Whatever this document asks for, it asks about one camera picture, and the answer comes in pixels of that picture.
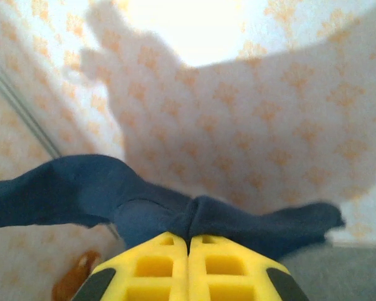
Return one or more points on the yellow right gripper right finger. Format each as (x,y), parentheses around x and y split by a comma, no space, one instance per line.
(253,282)

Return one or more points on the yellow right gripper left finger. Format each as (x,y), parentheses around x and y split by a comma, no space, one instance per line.
(125,285)

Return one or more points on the navy blue t-shirt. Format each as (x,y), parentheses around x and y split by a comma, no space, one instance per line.
(81,188)

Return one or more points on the orange-brown object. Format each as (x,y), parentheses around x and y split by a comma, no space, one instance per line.
(72,279)

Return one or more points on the white wall rail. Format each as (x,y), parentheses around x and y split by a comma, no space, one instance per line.
(22,106)

